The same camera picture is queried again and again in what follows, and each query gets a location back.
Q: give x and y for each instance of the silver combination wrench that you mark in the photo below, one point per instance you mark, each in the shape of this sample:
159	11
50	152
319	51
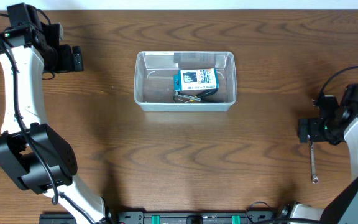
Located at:
314	176

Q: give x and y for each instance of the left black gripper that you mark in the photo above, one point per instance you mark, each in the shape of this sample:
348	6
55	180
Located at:
76	58

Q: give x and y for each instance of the black yellow screwdriver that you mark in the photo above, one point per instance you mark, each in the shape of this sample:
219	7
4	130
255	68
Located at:
191	99

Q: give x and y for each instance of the blue white cardboard box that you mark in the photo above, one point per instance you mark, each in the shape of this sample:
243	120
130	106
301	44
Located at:
198	79

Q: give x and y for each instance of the small steel hammer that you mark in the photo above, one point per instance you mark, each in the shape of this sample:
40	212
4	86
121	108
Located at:
203	94

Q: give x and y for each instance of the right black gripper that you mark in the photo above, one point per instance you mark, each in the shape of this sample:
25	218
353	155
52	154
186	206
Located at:
304	130

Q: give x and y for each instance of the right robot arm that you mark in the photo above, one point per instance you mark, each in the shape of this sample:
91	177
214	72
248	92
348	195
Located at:
337	122

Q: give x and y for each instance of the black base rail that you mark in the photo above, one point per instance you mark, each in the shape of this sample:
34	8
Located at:
138	217

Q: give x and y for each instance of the clear plastic storage box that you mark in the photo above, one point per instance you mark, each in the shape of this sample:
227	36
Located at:
154	72

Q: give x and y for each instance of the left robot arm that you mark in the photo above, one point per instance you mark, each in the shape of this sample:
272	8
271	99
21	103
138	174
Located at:
32	154

